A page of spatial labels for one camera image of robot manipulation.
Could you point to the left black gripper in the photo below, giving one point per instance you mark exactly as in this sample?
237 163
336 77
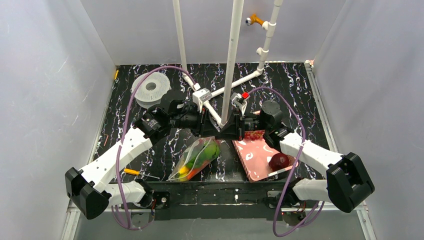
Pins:
203 123

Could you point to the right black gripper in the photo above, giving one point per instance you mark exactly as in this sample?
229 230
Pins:
238 125

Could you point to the green toy mango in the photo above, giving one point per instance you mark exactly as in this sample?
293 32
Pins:
210 151

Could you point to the clear dotted zip bag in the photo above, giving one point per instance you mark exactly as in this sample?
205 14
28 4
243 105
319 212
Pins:
190 157

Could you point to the pink plastic basket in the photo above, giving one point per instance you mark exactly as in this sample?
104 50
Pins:
255 156

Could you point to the yellow toy banana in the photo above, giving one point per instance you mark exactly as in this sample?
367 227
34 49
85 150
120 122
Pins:
183 171

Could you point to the orange toy carrot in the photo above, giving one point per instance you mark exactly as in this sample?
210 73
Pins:
193 173

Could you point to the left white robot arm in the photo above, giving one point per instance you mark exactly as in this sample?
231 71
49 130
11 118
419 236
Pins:
90 187

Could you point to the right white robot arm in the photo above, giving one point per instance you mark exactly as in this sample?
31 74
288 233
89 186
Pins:
346 182

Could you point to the red toy grapes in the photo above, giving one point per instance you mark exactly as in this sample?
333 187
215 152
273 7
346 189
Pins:
254 135

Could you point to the dark red toy fruit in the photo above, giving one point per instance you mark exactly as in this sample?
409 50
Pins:
279 161

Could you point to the white filament spool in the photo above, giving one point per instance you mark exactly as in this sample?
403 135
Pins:
152 89

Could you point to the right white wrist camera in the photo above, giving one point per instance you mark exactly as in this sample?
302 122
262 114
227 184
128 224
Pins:
240 100

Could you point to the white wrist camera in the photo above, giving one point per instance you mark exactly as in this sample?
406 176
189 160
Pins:
240 100
201 96

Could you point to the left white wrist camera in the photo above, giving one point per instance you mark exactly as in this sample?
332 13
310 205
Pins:
201 96

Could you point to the yellow handled screwdriver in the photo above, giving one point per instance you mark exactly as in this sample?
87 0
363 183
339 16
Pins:
138 173

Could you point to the orange wall hook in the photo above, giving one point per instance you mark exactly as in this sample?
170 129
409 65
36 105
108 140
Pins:
253 19

